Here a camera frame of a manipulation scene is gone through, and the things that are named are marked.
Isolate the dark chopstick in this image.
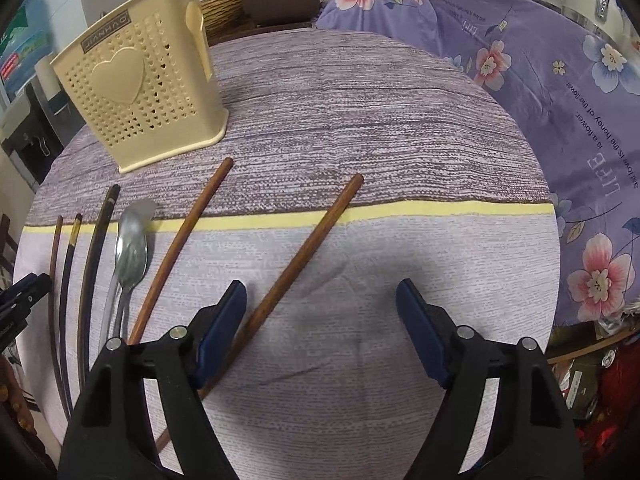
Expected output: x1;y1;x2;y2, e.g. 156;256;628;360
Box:
76;184;122;386

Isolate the water dispenser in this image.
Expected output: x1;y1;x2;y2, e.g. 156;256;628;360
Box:
0;80;76;193

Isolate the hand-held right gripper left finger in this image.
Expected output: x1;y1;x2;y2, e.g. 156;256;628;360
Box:
57;280;248;480

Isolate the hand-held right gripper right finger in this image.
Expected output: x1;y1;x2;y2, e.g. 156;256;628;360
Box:
396;280;586;480

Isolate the black gold-banded chopstick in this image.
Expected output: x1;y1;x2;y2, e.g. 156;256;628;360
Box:
58;212;83;411

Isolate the purple floral sheet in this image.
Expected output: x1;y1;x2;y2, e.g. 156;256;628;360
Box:
315;0;640;328

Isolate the thin brown chopstick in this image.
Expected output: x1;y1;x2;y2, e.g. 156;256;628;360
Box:
47;215;73;423

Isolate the cream perforated utensil holder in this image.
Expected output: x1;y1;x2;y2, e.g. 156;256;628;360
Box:
49;0;230;175

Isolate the person's left hand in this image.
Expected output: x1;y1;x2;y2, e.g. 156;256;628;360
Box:
0;357;38;436

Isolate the red bag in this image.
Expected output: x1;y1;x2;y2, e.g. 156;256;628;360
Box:
580;345;640;480

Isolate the white water boiler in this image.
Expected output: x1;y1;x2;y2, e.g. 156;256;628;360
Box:
561;0;628;28

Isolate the woven basin sink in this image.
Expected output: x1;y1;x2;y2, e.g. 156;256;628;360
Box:
200;0;246;43

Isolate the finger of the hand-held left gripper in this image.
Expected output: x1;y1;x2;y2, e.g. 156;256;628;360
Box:
0;272;53;313
0;310;32;358

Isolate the metal spoon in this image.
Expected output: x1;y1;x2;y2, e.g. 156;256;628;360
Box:
97;199;158;348

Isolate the brown wooden chopstick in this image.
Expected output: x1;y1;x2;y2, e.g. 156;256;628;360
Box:
127;156;235;346
154;173;365;456

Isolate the blue water jug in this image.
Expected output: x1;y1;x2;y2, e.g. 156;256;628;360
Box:
0;0;56;106

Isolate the purple striped tablecloth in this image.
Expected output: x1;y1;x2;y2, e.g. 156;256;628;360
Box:
12;27;561;480

